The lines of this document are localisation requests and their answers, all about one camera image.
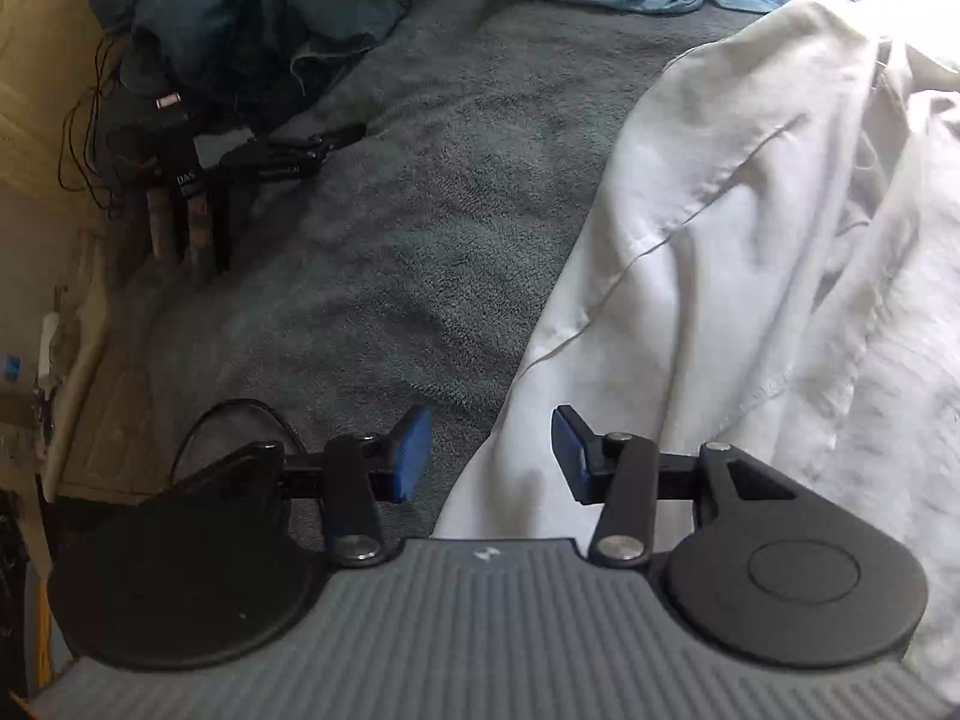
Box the white garment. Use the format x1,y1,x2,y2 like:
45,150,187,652
433,0,960,695

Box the grey bed blanket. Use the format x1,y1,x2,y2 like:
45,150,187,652
90,0,848,541

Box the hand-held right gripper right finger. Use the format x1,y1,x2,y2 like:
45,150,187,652
552,404,797,569

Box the person's left hand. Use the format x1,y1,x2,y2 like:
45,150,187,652
146,184,215,267

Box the cream nightstand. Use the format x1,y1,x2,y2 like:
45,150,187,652
26,229,162,500

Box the black cable loop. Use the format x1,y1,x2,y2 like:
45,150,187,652
174,397,302,485

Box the thin black cables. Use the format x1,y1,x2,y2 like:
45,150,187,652
62,36,128,220

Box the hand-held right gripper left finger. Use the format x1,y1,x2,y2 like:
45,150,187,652
171,405,433,569

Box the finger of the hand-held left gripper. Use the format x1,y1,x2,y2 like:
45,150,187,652
300,122,368,164

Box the dark blue duvet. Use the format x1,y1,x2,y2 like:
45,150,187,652
84,0,421,128

